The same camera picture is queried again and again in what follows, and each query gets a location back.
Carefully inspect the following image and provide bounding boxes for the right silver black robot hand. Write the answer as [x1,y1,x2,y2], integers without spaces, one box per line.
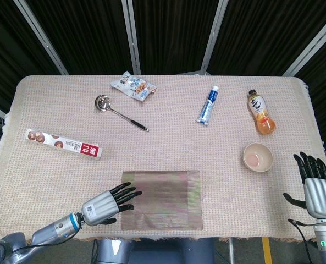
[283,151,326,219]

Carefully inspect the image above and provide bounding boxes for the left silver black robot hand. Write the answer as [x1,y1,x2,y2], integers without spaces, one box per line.
[81,181,143,227]

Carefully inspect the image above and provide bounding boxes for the brown woven placemat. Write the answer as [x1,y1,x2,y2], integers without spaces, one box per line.
[120,170,204,230]

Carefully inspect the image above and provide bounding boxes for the white red baking paper box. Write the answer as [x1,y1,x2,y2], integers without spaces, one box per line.
[25,128,103,162]

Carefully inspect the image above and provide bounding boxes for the light brown bowl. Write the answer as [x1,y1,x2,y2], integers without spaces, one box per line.
[243,142,274,173]

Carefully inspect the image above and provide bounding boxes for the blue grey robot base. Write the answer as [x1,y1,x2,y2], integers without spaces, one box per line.
[92,238,216,264]

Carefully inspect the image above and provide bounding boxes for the beige woven tablecloth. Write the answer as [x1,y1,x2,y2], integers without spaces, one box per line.
[0,74,326,250]

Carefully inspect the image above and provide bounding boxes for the orange drink bottle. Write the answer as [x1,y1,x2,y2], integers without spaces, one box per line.
[247,89,277,135]

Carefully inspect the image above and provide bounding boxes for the white snack bag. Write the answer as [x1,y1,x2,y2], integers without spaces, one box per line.
[110,70,157,102]

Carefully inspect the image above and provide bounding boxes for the blue white toothpaste tube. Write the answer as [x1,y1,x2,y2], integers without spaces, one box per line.
[196,85,219,127]

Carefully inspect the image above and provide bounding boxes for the dark pleated curtain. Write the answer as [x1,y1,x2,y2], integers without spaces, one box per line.
[0,0,326,159]

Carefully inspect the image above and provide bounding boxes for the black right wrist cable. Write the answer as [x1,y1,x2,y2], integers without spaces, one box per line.
[288,218,322,264]

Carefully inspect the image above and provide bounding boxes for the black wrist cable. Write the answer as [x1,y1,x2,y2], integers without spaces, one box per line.
[3,243,42,261]
[288,218,322,264]

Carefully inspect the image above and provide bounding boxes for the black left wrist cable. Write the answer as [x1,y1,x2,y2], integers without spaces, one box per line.
[3,243,42,261]

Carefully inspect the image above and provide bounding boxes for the steel ladle black handle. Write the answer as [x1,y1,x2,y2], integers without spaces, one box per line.
[94,94,150,133]

